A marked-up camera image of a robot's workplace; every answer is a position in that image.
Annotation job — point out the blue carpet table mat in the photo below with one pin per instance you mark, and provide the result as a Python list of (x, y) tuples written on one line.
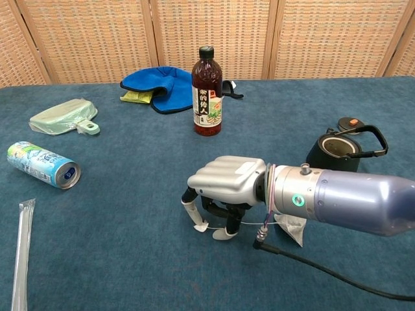
[(129, 226)]

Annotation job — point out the green blue drink can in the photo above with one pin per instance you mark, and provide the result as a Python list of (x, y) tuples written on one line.
[(39, 162)]

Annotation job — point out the yellow packet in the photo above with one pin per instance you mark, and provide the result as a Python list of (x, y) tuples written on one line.
[(136, 97)]

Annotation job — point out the dark tea bottle with label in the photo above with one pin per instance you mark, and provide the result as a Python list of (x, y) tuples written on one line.
[(207, 97)]

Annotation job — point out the black teapot lid orange knob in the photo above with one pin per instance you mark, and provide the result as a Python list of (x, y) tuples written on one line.
[(345, 124)]

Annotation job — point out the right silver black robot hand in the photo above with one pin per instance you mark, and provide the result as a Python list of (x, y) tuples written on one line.
[(227, 178)]

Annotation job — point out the blue cloth with black trim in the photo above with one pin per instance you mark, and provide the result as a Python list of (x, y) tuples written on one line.
[(168, 81)]

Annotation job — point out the light green dustpan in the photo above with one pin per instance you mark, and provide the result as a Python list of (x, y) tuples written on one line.
[(61, 116)]

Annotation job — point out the black cup with lid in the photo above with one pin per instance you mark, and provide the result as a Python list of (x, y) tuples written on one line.
[(316, 158)]

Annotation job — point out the wicker folding screen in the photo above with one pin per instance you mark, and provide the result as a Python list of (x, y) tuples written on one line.
[(97, 39)]

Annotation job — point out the clear wrapped straw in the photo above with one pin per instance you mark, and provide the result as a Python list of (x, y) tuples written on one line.
[(23, 252)]

